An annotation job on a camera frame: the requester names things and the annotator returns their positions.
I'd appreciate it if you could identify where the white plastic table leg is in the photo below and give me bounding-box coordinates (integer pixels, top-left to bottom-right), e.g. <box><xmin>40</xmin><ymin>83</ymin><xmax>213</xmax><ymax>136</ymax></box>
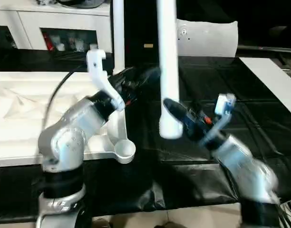
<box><xmin>111</xmin><ymin>0</ymin><xmax>126</xmax><ymax>75</ymax></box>
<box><xmin>155</xmin><ymin>0</ymin><xmax>184</xmax><ymax>140</ymax></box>

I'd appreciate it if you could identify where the black padded work mat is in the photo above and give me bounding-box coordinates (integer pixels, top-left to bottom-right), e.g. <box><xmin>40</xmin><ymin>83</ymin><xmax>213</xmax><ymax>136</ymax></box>
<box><xmin>0</xmin><ymin>47</ymin><xmax>291</xmax><ymax>223</ymax></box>

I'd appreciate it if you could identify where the white jar with blue print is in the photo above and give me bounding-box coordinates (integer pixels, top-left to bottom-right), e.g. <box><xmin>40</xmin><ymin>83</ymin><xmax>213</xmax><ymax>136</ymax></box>
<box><xmin>73</xmin><ymin>39</ymin><xmax>84</xmax><ymax>52</ymax></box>

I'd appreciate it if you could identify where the white flat board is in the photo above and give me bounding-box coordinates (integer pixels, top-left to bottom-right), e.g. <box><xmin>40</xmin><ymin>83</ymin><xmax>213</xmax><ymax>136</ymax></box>
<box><xmin>239</xmin><ymin>56</ymin><xmax>291</xmax><ymax>117</ymax></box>

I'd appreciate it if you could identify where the red bottle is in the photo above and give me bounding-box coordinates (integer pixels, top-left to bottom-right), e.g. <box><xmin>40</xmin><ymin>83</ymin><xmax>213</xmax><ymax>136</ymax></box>
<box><xmin>43</xmin><ymin>33</ymin><xmax>53</xmax><ymax>50</ymax></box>

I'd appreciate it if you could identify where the grey black helmet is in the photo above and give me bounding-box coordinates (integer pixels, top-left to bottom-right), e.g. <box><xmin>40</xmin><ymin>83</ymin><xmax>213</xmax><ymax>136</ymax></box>
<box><xmin>58</xmin><ymin>0</ymin><xmax>106</xmax><ymax>10</ymax></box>

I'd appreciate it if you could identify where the white cabinet with glass doors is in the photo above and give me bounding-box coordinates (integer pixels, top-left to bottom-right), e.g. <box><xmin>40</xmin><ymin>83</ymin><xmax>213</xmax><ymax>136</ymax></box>
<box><xmin>0</xmin><ymin>0</ymin><xmax>113</xmax><ymax>55</ymax></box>

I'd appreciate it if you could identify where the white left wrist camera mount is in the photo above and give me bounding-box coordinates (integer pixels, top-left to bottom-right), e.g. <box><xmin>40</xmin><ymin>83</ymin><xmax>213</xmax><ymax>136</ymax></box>
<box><xmin>85</xmin><ymin>48</ymin><xmax>126</xmax><ymax>112</ymax></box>

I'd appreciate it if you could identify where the black left wrist camera cable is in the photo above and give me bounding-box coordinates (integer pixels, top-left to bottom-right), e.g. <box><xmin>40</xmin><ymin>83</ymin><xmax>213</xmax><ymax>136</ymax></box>
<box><xmin>42</xmin><ymin>66</ymin><xmax>89</xmax><ymax>129</ymax></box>

